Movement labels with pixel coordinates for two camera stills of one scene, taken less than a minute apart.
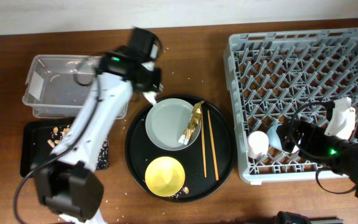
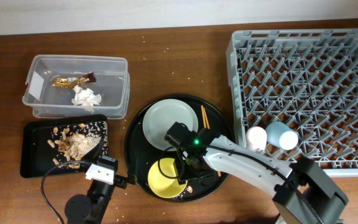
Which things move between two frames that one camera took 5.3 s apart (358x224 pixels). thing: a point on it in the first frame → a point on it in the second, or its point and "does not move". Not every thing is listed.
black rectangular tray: (39, 138) does not move
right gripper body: (316, 144) → (187, 168)
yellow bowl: (165, 176) does not move
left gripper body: (157, 86) → (120, 182)
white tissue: (150, 96) → (85, 96)
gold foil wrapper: (194, 121) → (69, 82)
